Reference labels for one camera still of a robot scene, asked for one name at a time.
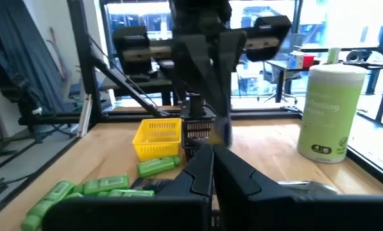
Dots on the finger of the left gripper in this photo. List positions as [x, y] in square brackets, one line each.
[231, 48]
[197, 64]

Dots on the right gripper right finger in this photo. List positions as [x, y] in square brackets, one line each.
[290, 215]

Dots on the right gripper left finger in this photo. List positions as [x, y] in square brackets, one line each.
[146, 215]

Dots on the dark toiletry tube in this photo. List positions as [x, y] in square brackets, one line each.
[149, 185]

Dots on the black slotted plastic basket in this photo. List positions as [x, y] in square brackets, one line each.
[196, 130]

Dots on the yellow slotted plastic basket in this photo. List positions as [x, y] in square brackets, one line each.
[157, 138]

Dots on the red box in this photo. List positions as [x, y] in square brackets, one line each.
[308, 61]

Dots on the green white wipes canister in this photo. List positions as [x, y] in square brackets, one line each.
[330, 112]

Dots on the silver aluminium profile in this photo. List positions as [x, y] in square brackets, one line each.
[84, 115]

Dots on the black office desk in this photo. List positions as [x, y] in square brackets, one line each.
[380, 65]

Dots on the blue curtain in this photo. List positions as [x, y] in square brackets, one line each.
[18, 48]

